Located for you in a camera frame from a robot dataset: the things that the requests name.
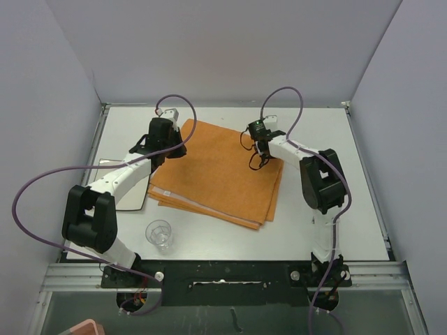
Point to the orange cloth placemat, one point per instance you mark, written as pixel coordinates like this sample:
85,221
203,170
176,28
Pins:
214,178

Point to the aluminium left side rail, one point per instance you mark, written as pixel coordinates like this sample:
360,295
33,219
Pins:
84,181

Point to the clear plastic cup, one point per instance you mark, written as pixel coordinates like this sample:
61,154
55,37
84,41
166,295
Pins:
159,234

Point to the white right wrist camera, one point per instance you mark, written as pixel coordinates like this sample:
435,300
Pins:
270,122

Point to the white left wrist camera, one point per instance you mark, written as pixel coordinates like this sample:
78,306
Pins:
171,114

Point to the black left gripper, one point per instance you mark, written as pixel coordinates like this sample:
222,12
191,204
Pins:
175,132

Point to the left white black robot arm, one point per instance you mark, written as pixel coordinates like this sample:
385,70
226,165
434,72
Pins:
107,244

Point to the pink box corner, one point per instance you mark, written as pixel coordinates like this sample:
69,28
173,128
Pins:
86,327

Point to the white square plate black rim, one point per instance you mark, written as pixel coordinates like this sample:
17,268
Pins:
131,199

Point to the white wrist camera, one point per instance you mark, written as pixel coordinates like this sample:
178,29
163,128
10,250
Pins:
270,122
171,114

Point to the aluminium front frame rail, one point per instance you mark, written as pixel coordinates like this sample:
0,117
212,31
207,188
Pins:
86,277

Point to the aluminium right side rail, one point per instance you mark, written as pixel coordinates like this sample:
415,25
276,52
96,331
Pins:
384,231

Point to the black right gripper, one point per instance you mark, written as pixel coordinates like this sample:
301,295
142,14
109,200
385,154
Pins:
265,156

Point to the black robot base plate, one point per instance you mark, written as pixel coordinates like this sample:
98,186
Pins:
230,283

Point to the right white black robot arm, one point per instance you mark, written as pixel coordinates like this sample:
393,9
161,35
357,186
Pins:
321,176

